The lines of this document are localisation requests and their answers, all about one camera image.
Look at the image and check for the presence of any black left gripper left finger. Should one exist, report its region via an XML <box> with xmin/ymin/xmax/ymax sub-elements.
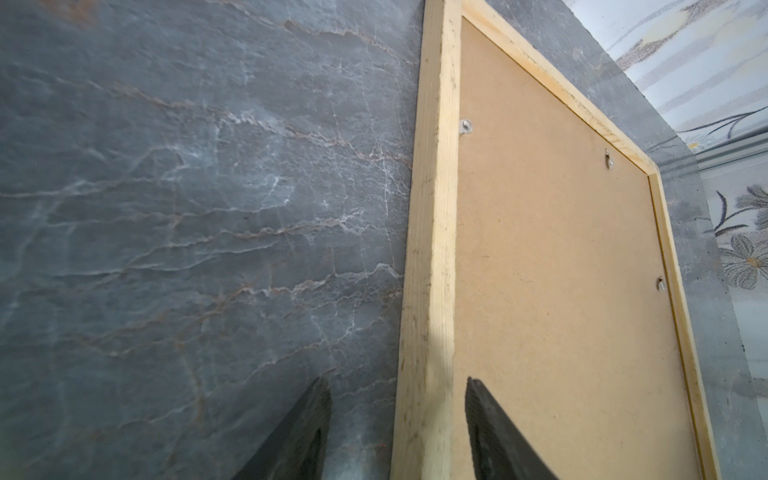
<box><xmin>233</xmin><ymin>377</ymin><xmax>332</xmax><ymax>480</ymax></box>

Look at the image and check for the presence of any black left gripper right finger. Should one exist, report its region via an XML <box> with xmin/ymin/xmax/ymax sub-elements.
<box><xmin>465</xmin><ymin>377</ymin><xmax>557</xmax><ymax>480</ymax></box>

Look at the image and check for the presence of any light wooden picture frame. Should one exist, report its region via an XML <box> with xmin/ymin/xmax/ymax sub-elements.
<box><xmin>390</xmin><ymin>1</ymin><xmax>721</xmax><ymax>479</ymax></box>

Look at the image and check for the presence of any aluminium corner post right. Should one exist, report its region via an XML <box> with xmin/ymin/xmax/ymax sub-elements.
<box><xmin>686</xmin><ymin>127</ymin><xmax>767</xmax><ymax>175</ymax></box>

